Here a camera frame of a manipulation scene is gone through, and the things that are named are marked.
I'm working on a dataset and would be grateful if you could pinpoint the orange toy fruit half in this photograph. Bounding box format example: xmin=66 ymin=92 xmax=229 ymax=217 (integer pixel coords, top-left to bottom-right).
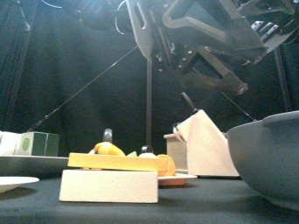
xmin=156 ymin=154 xmax=178 ymax=178

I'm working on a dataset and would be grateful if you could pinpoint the grey bowl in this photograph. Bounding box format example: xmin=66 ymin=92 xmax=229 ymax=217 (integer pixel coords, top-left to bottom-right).
xmin=227 ymin=110 xmax=299 ymax=212

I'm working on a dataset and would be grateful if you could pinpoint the black round knob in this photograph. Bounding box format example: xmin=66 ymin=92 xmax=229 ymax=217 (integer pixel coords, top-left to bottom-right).
xmin=140 ymin=144 xmax=155 ymax=155

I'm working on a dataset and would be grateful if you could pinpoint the white toy food piece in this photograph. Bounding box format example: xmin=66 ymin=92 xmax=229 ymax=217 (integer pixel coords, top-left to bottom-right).
xmin=138 ymin=152 xmax=159 ymax=159

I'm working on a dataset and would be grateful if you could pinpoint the small wooden plate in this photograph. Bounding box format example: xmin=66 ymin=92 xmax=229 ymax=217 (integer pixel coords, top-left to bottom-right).
xmin=156 ymin=172 xmax=199 ymax=187

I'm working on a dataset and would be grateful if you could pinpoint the orange yellow toy fruit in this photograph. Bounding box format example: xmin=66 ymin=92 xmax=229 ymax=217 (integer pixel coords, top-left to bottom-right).
xmin=88 ymin=141 xmax=127 ymax=158

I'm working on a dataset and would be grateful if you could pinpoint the yellow wooden board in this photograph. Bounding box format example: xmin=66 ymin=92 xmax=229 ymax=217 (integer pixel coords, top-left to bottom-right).
xmin=67 ymin=151 xmax=170 ymax=172

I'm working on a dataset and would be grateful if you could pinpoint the green toy box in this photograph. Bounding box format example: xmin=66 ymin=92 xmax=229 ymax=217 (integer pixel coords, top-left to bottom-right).
xmin=14 ymin=131 xmax=62 ymax=158

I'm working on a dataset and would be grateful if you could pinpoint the light wooden block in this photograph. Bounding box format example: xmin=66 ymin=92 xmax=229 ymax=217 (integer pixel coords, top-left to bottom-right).
xmin=59 ymin=169 xmax=160 ymax=205

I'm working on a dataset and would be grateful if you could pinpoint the white toy box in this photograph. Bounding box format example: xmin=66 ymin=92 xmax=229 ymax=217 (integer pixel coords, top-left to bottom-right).
xmin=0 ymin=130 xmax=22 ymax=156

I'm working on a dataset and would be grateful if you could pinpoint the grey flat tray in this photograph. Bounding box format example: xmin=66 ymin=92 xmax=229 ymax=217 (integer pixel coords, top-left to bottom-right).
xmin=0 ymin=154 xmax=72 ymax=179

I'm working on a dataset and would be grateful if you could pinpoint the white plate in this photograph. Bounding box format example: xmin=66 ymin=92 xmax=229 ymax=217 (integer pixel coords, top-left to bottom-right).
xmin=0 ymin=176 xmax=42 ymax=194

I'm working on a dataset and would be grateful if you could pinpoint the thin diagonal cable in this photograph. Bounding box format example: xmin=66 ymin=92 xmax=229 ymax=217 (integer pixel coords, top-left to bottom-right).
xmin=26 ymin=45 xmax=140 ymax=133
xmin=221 ymin=91 xmax=258 ymax=123

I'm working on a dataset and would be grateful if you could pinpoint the black knife handle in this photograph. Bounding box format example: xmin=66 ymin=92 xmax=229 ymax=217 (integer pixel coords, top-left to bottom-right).
xmin=179 ymin=92 xmax=201 ymax=115

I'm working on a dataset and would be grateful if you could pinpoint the vertical metal frame pole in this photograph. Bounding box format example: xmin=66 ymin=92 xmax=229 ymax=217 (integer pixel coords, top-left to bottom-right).
xmin=273 ymin=47 xmax=293 ymax=112
xmin=144 ymin=59 xmax=154 ymax=147

